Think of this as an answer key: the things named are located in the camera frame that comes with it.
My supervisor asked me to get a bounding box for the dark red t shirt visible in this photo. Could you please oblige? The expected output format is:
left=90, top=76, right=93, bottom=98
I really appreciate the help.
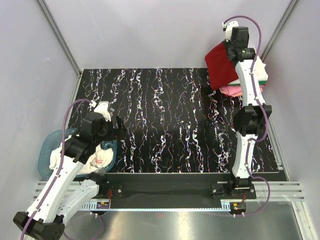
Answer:
left=204, top=41, right=239, bottom=91

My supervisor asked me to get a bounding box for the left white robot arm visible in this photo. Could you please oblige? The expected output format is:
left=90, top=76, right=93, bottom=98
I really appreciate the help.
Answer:
left=13, top=99, right=127, bottom=240

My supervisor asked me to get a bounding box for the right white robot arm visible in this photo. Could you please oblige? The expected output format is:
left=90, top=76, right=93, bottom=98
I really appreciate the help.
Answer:
left=223, top=20, right=272, bottom=199

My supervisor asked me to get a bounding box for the white t shirt in basket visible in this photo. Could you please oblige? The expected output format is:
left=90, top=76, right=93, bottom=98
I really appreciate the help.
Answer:
left=49, top=142, right=114, bottom=175

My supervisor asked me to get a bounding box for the folded white t shirt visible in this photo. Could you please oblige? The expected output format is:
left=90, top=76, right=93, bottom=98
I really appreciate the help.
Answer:
left=255, top=56, right=268, bottom=82

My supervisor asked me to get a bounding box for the folded pink t shirt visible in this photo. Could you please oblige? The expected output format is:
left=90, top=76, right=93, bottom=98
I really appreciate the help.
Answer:
left=219, top=84, right=263, bottom=98

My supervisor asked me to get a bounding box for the folded green t shirt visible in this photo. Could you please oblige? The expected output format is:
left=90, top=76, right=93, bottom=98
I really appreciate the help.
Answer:
left=228, top=79, right=267, bottom=87

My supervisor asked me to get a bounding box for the blue plastic basket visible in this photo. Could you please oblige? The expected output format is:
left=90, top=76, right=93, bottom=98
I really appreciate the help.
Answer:
left=38, top=130, right=117, bottom=179

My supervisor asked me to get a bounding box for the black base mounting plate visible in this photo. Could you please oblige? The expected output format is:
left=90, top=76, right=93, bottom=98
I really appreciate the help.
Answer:
left=79, top=172, right=257, bottom=200

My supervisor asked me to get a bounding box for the black marbled table mat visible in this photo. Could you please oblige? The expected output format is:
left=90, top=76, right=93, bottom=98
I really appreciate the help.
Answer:
left=49, top=67, right=287, bottom=182

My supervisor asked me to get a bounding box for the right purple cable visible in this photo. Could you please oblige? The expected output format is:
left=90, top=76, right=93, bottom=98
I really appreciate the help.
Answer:
left=207, top=15, right=271, bottom=218

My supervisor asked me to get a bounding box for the purple cable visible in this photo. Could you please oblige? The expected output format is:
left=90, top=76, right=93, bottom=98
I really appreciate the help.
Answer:
left=207, top=15, right=271, bottom=218
left=19, top=98, right=105, bottom=240

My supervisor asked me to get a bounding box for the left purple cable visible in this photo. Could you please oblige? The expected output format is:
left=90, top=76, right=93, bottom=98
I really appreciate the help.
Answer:
left=19, top=98, right=105, bottom=240

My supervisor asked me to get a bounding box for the right aluminium corner post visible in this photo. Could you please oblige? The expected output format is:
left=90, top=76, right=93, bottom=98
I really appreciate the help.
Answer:
left=261, top=0, right=300, bottom=62

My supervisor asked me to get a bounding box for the aluminium corner post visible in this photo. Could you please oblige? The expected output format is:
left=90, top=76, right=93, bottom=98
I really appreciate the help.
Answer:
left=261, top=0, right=300, bottom=62
left=35, top=0, right=82, bottom=77

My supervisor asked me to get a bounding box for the white slotted cable duct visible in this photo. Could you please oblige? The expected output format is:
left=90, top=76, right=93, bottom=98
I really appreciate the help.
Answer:
left=79, top=201, right=231, bottom=212

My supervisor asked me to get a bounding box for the left aluminium corner post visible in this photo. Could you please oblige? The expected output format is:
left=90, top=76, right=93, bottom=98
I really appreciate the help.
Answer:
left=35, top=0, right=82, bottom=77

